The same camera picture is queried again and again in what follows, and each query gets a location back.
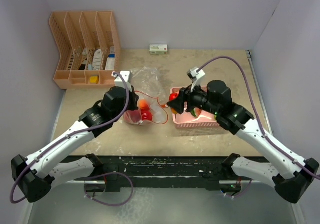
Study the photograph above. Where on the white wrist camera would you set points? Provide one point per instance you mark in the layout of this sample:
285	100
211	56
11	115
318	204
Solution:
122	79
196	75

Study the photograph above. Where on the pink red apple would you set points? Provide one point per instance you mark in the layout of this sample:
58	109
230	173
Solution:
133	117

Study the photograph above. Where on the watermelon slice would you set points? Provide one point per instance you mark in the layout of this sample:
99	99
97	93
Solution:
196	112

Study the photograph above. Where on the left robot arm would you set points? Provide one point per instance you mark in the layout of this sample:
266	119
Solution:
43	170

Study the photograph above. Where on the pink perforated plastic basket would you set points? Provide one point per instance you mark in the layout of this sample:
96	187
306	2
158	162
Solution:
187	121

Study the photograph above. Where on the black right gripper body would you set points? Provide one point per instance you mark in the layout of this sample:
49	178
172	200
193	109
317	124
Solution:
197	98

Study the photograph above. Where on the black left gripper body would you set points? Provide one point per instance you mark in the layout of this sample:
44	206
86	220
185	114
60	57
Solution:
131	104

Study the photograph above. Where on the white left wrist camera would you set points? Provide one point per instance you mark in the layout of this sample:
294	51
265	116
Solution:
122	79

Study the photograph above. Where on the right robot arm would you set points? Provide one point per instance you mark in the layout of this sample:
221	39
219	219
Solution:
287	172

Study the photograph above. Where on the red yellow apple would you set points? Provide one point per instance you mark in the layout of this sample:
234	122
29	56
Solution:
173	96

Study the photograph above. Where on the orange desk file organizer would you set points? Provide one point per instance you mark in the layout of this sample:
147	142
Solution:
78	34

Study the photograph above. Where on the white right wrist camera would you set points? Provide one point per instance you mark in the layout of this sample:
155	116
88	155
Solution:
196	75

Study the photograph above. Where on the blue white box in organizer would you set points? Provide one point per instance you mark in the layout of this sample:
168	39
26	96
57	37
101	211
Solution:
110	63

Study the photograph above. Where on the white bottle in organizer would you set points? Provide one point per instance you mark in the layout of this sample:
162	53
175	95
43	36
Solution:
97	59

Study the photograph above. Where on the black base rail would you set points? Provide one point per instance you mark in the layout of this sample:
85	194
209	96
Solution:
166	172

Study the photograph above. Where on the clear zip bag orange zipper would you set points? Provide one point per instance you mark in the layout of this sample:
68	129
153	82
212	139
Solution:
150	110

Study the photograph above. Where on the yellow item in organizer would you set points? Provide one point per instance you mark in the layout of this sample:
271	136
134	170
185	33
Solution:
94	79

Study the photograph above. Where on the small green white box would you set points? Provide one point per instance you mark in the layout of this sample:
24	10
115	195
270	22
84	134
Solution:
158	49

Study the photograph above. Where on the shiny red fruit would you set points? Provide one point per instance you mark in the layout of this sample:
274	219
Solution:
146	115

